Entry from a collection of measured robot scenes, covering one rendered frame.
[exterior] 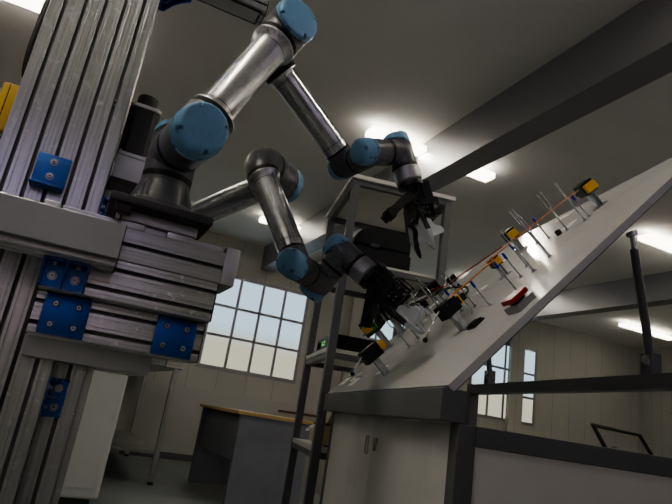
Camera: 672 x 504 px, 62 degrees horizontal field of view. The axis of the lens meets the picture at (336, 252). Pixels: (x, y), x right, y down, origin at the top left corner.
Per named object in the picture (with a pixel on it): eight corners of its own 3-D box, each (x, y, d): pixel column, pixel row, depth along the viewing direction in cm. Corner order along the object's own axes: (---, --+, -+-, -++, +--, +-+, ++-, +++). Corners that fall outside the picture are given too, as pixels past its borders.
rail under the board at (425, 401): (439, 420, 111) (442, 386, 112) (322, 410, 222) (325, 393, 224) (465, 424, 111) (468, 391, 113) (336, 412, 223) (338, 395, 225)
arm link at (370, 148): (344, 172, 158) (374, 173, 165) (368, 161, 149) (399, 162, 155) (339, 145, 159) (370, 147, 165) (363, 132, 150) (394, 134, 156)
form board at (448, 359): (330, 396, 224) (327, 392, 224) (499, 251, 257) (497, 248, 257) (453, 392, 113) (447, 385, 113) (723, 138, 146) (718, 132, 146)
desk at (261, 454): (220, 508, 430) (238, 410, 451) (184, 480, 547) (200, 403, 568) (301, 514, 457) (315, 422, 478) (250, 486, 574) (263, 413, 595)
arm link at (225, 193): (146, 206, 190) (281, 144, 171) (176, 222, 203) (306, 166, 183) (146, 238, 185) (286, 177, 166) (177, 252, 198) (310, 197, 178)
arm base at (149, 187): (127, 198, 123) (139, 157, 126) (121, 216, 136) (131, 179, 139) (195, 217, 128) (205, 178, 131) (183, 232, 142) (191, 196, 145)
